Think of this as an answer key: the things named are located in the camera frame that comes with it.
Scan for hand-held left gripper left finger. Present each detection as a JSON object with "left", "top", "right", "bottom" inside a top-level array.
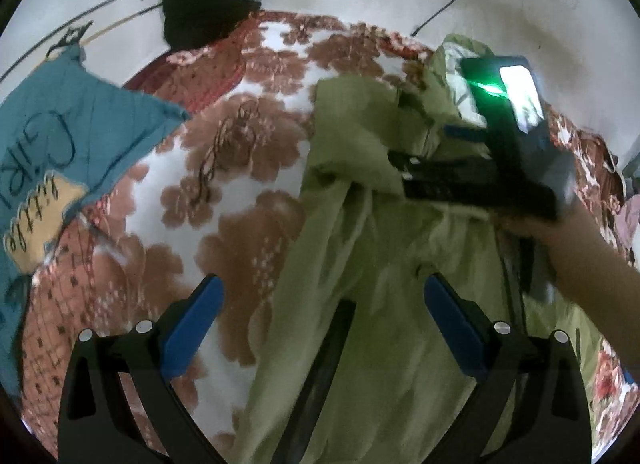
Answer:
[{"left": 56, "top": 274, "right": 225, "bottom": 464}]

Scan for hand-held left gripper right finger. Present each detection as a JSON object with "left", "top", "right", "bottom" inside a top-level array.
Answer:
[{"left": 423, "top": 272, "right": 594, "bottom": 464}]

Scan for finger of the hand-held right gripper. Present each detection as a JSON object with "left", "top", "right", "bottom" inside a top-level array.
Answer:
[
  {"left": 387, "top": 150, "right": 502, "bottom": 205},
  {"left": 441, "top": 124, "right": 495, "bottom": 143}
]

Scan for light green garment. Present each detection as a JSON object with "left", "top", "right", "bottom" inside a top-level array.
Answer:
[{"left": 235, "top": 34, "right": 608, "bottom": 464}]

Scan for pink cloth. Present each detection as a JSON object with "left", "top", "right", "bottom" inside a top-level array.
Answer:
[{"left": 617, "top": 194, "right": 640, "bottom": 265}]

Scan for floral brown white blanket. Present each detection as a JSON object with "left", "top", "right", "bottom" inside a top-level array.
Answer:
[{"left": 20, "top": 11, "right": 640, "bottom": 460}]

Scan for blue printed cloth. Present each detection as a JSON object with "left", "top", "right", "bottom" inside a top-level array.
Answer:
[{"left": 0, "top": 46, "right": 191, "bottom": 397}]

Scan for black cloth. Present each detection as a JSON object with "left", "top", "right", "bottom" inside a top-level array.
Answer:
[{"left": 161, "top": 0, "right": 262, "bottom": 52}]

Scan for black power cable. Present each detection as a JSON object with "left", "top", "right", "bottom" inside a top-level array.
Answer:
[{"left": 410, "top": 0, "right": 483, "bottom": 37}]

